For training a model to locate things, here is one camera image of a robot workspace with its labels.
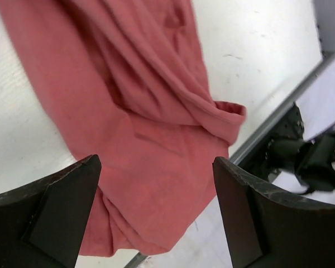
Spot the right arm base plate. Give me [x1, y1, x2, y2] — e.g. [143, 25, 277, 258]
[239, 104, 304, 183]

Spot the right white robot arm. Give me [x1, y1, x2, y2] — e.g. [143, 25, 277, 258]
[258, 130, 335, 205]

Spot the red t shirt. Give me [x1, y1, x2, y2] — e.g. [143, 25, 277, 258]
[0, 1, 246, 257]

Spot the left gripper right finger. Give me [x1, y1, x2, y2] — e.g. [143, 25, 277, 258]
[213, 157, 335, 267]

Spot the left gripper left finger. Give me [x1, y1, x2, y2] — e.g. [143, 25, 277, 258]
[0, 155, 102, 267]

